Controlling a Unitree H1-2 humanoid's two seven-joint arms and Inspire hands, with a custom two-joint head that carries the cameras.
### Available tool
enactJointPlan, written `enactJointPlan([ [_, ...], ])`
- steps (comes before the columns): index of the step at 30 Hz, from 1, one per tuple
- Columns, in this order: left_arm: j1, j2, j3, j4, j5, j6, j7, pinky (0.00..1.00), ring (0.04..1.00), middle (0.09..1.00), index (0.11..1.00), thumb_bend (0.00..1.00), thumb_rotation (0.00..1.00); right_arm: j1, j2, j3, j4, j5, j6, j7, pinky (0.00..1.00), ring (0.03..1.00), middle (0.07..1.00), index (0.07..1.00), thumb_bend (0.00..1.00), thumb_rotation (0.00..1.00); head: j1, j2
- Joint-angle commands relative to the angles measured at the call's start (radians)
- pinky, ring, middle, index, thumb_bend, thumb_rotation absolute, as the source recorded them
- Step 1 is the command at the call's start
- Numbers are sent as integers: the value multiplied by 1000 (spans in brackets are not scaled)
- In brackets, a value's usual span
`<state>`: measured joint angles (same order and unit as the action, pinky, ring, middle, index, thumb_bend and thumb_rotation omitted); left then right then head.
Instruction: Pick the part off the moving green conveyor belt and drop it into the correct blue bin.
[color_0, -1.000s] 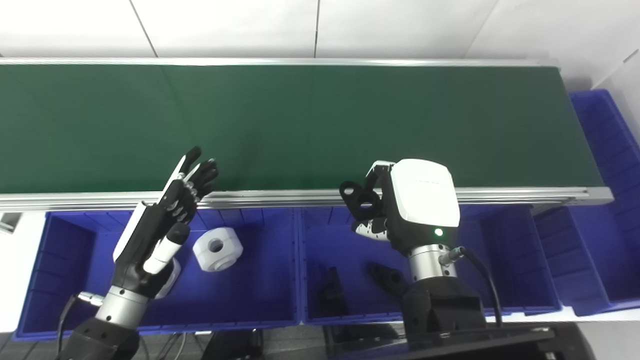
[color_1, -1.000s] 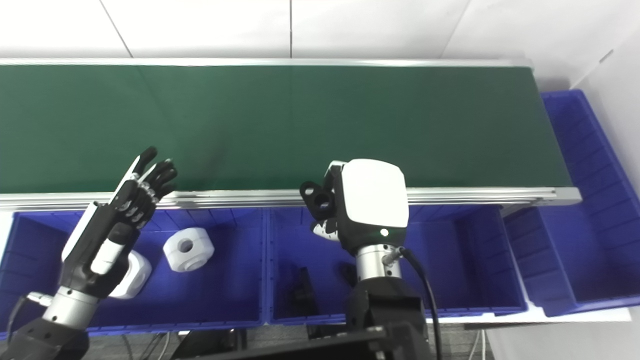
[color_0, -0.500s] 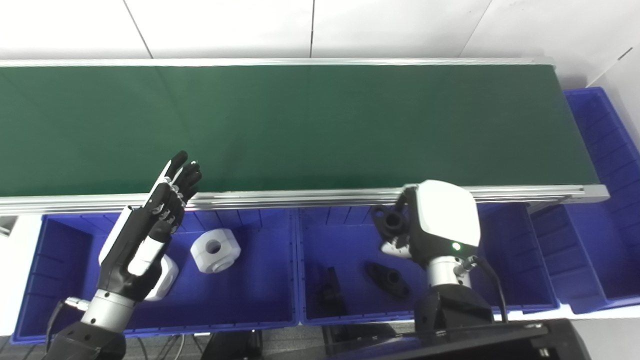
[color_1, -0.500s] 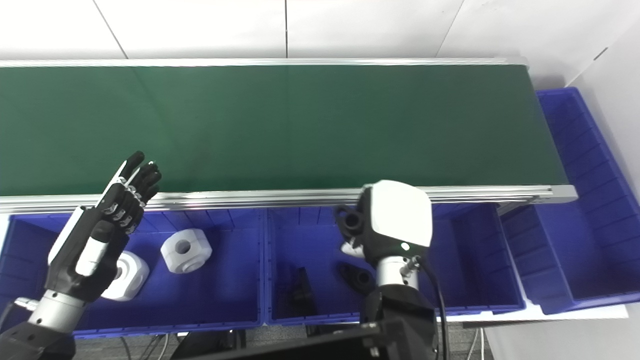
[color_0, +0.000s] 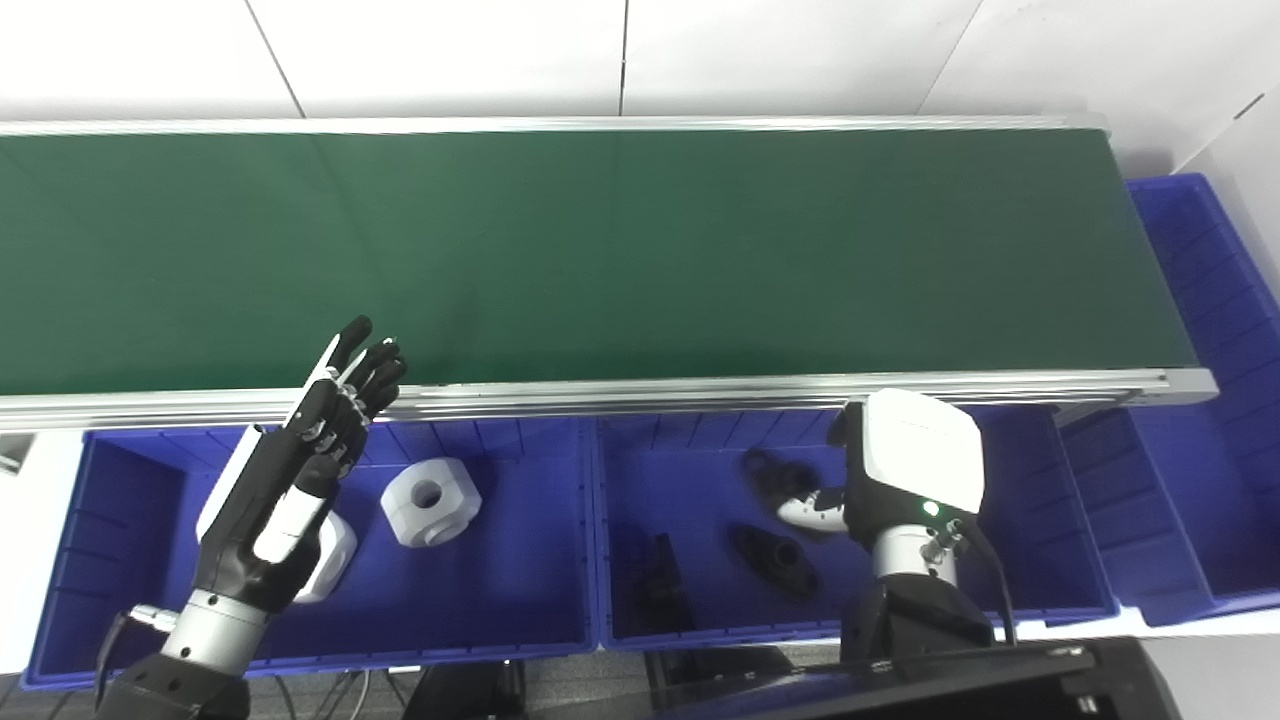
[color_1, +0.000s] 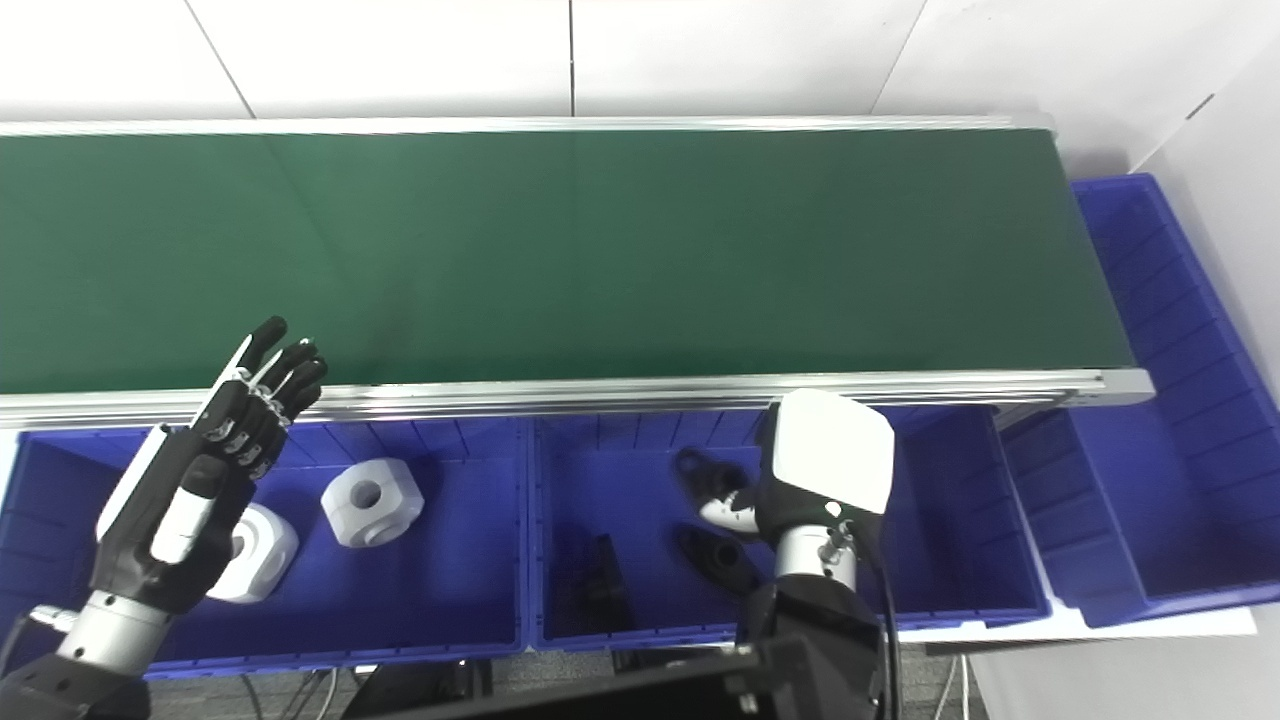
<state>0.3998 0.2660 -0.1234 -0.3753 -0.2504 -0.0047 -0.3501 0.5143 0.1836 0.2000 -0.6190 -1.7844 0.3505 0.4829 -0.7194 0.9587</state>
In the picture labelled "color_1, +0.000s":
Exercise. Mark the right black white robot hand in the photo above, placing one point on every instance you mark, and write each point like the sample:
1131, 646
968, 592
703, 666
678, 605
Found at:
830, 455

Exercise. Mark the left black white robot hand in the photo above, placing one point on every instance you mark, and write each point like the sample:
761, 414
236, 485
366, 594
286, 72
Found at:
165, 520

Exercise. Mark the black flange part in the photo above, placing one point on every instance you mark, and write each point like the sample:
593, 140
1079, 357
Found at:
715, 478
722, 565

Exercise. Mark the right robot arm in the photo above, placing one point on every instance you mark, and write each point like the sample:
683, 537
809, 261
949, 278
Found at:
810, 610

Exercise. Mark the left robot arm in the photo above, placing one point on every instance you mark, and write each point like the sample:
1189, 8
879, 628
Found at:
105, 635

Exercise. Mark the blue bin with black parts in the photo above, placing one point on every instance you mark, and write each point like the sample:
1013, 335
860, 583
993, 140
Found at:
950, 520

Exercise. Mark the green conveyor belt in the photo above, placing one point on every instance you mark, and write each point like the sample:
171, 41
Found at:
600, 250
600, 393

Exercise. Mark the blue bin with white parts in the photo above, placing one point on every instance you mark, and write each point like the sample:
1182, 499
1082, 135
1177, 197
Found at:
420, 600

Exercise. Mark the black rectangular part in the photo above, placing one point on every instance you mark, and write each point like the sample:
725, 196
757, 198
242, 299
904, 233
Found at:
595, 585

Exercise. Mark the empty blue bin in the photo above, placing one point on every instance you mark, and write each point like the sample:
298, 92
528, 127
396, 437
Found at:
1180, 480

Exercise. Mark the white block with hole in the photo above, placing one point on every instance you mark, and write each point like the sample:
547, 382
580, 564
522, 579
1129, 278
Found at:
265, 555
385, 505

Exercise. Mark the black robot torso cover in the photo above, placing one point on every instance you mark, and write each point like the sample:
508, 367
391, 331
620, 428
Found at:
600, 700

